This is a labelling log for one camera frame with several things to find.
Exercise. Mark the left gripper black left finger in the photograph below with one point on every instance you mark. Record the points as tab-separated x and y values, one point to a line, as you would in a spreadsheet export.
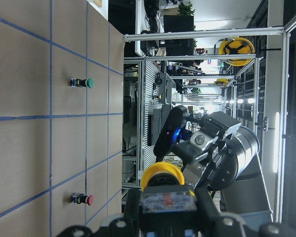
133	216

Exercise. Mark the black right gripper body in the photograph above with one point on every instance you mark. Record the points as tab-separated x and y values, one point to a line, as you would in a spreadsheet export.
207	160

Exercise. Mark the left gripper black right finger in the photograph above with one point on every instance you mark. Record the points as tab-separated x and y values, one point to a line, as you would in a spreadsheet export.
206	216

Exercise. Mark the yellow push button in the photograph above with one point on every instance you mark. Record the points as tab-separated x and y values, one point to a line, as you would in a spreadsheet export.
164	190

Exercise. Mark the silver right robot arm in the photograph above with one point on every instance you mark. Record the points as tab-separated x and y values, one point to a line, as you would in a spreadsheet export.
247	193

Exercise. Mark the red push button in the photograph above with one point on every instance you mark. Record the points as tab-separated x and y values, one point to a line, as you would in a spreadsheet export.
79	198

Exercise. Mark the green push button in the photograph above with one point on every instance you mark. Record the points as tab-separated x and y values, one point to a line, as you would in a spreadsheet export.
82	83

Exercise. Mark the yellow hard hat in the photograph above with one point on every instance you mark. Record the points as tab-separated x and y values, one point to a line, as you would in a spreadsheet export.
235	46

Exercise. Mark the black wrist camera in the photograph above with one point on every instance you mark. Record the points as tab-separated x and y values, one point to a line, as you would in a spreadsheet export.
172	132

